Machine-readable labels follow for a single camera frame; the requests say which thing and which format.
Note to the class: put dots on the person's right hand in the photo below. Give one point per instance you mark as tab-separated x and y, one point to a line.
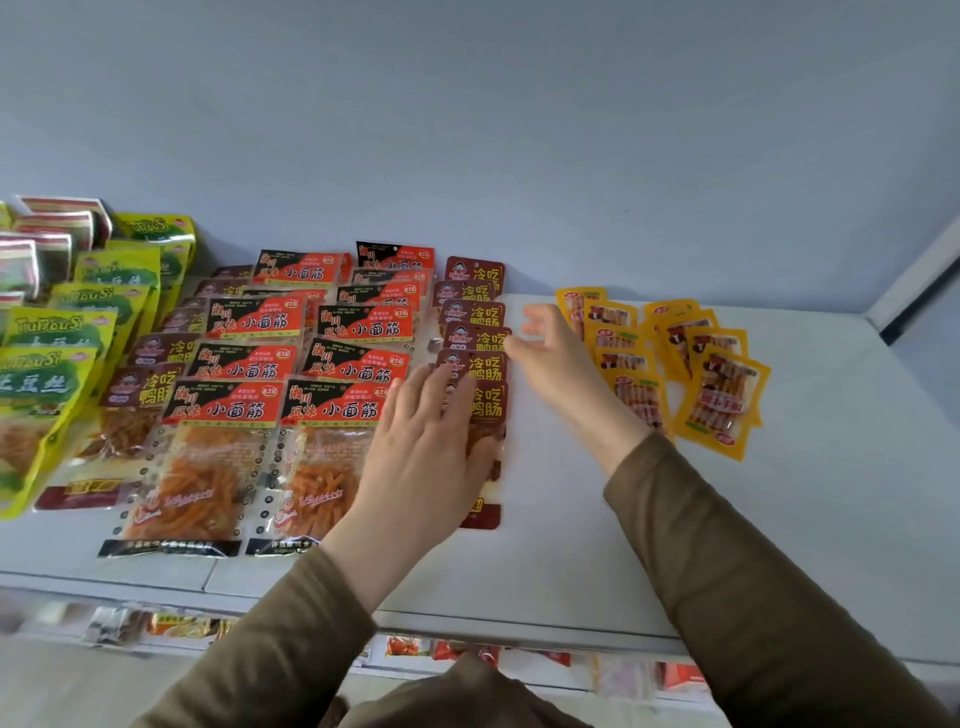
562	375

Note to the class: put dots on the white metal shelf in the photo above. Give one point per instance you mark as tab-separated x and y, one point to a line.
585	540

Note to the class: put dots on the orange clear snack packet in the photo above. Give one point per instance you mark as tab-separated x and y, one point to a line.
576	300
611	315
615	339

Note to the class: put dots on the person's left forearm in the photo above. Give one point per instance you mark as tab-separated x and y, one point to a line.
262	660

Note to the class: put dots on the white purple snack packet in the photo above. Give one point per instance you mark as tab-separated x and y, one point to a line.
112	626

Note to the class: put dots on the black red noodle snack packet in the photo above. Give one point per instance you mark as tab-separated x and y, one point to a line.
322	487
255	319
285	293
379	295
300	268
202	480

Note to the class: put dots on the person's right forearm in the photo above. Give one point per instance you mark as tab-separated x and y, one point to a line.
750	585

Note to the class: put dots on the row of white red snacks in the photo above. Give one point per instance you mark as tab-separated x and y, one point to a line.
405	646

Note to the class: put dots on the pile of red snack packets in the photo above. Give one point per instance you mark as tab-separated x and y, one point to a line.
60	221

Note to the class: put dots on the person's left hand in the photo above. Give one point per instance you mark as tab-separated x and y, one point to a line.
412	480

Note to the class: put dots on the row of orange clear snacks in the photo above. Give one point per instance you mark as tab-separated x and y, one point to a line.
724	405

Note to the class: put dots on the stack of maroon snacks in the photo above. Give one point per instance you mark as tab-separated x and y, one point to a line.
476	274

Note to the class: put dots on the pile of yellow snack packets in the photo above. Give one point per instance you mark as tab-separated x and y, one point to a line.
150	229

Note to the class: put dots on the pile of black red snacks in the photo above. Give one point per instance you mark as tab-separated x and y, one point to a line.
360	322

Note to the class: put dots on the row of orange noodle snacks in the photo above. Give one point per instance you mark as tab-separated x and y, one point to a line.
187	626

